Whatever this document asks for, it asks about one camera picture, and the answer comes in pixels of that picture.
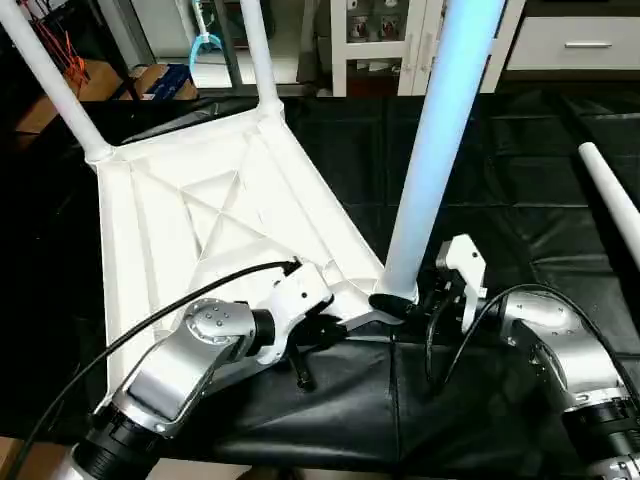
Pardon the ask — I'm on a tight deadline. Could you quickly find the white plastic table leg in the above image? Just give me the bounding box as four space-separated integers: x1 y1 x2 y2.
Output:
376 0 509 313
578 141 640 267
0 0 115 163
238 0 285 119

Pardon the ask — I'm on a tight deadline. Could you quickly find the white plastic table top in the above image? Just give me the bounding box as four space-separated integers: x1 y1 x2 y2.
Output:
84 100 409 413

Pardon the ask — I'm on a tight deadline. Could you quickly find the black work mat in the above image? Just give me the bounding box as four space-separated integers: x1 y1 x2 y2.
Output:
0 88 640 473

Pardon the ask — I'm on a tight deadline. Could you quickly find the white drawer cabinet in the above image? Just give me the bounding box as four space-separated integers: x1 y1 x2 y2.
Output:
506 14 640 71
328 0 529 97

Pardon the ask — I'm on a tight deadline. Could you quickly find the small blue box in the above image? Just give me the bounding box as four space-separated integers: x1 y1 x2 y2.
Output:
134 62 199 101

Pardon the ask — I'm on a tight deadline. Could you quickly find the light blue hanger hook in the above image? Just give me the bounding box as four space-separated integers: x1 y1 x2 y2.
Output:
188 0 227 87

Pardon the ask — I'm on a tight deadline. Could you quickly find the cardboard box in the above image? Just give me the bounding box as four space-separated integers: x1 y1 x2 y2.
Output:
14 58 117 135

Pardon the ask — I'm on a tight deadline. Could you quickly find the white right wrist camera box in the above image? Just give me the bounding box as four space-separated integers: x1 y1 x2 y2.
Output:
436 234 489 333

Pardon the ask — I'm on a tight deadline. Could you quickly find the red cable bundle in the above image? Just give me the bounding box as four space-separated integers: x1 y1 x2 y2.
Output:
28 0 85 89

